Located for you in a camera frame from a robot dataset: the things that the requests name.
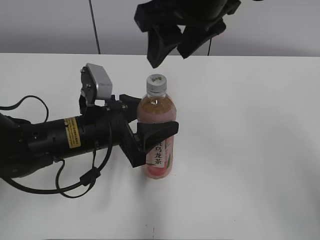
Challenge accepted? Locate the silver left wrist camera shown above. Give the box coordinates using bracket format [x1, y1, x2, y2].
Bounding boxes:
[79, 63, 113, 108]

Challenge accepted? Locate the pink peach tea bottle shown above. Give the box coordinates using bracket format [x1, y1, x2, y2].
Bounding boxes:
[136, 91, 179, 180]

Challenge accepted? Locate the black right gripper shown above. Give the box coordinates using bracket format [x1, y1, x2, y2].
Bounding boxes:
[134, 0, 241, 69]

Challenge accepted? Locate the white bottle cap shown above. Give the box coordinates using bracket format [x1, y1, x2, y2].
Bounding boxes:
[146, 74, 167, 96]

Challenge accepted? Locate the right black wall cable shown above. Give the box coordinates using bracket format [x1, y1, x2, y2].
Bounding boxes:
[206, 37, 214, 57]

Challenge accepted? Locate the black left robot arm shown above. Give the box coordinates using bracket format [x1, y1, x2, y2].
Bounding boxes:
[0, 94, 179, 178]

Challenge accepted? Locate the black wall cable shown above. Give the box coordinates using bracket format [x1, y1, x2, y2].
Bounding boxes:
[206, 37, 214, 57]
[88, 0, 102, 55]

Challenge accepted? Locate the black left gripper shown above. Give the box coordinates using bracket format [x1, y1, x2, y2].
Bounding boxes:
[79, 94, 179, 168]

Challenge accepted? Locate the left black wall cable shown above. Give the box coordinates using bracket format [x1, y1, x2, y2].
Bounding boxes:
[88, 0, 102, 55]

